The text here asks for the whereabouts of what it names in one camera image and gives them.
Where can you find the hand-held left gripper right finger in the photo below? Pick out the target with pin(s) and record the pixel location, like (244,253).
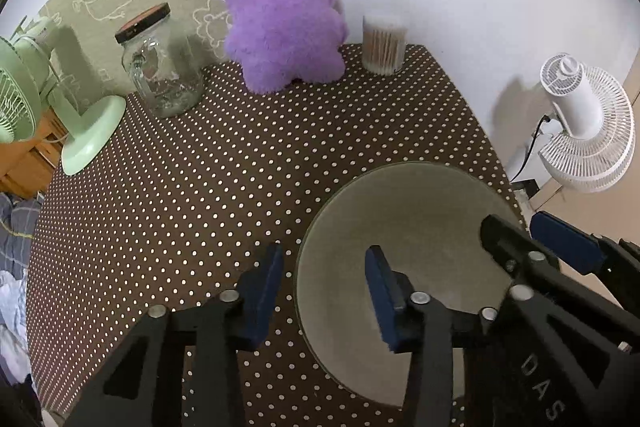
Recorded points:
(382,297)

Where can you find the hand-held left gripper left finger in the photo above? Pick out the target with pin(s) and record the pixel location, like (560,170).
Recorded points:
(262,297)

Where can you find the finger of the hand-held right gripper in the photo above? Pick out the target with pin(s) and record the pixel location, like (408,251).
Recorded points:
(565,242)
(530,277)

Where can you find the round beige plate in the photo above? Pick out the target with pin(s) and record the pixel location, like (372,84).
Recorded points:
(400,207)

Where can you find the brown polka dot tablecloth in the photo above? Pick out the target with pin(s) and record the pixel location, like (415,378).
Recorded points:
(200,182)

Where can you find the white floor fan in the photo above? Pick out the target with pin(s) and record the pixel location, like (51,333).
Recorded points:
(575,102)

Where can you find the glass jar black lid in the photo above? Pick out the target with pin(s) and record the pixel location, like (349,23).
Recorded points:
(160,77)

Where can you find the green desk fan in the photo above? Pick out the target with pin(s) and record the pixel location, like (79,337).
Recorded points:
(85,127)

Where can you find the cotton swab container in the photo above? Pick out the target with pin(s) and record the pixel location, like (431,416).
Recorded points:
(384,47)

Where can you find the white cloth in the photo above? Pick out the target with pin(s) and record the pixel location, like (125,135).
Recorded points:
(12,322)

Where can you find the blue plaid cloth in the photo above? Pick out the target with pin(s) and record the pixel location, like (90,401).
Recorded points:
(17,227)

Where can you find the orange wooden chair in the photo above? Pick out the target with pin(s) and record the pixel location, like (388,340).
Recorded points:
(25,167)

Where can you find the purple plush toy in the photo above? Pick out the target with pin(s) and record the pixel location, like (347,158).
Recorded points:
(285,17)

